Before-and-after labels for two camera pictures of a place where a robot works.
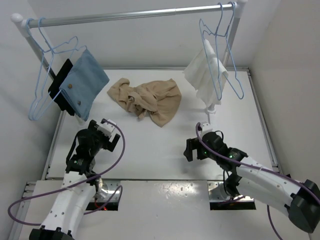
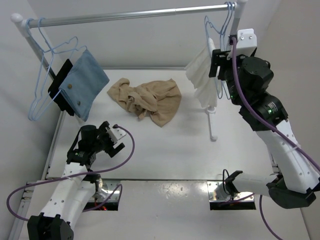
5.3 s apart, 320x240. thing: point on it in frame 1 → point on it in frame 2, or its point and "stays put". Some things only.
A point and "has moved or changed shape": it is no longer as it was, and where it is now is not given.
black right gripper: (192, 144) → (219, 58)
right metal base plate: (219, 199) stays put
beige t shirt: (160, 99) stays put
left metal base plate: (112, 204) stays put
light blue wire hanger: (219, 79) has moved or changed shape
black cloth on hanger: (54, 90) stays put
